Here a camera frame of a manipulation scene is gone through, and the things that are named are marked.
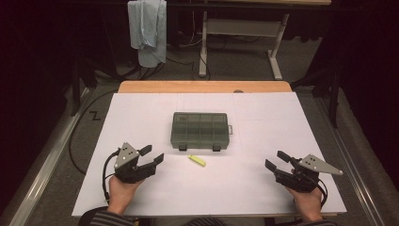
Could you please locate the white metal desk frame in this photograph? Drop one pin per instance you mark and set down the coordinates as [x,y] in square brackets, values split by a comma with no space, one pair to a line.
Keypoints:
[241,27]

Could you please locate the person's striped clothing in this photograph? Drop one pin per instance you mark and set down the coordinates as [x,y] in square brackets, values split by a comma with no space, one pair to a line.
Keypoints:
[205,222]

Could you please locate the light blue hanging cloth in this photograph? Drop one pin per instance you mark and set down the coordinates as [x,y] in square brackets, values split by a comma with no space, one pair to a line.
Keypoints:
[147,28]

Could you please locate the white table sheet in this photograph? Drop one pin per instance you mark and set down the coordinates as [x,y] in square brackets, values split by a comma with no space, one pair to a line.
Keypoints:
[219,185]

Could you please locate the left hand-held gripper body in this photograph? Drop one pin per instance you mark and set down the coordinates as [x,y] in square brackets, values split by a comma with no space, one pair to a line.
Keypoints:
[126,157]

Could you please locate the metal floor rail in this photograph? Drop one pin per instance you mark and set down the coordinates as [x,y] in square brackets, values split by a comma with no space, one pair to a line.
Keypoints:
[44,166]
[351,163]

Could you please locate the grey plastic compartment box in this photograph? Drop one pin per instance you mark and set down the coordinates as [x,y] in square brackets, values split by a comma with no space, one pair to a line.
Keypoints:
[199,130]

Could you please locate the small yellow plastic piece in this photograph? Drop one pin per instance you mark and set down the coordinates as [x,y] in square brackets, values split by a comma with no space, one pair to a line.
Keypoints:
[197,160]

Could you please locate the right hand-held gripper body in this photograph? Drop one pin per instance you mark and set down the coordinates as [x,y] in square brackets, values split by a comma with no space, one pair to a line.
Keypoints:
[301,179]

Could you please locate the person's right hand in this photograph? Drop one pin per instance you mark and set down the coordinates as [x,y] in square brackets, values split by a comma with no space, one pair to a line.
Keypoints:
[309,202]

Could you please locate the person's left hand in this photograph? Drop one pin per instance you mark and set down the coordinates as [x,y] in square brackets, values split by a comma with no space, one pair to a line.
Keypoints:
[120,194]

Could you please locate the black metal stand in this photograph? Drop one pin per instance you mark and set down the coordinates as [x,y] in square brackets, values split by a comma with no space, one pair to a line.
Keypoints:
[76,91]
[334,100]

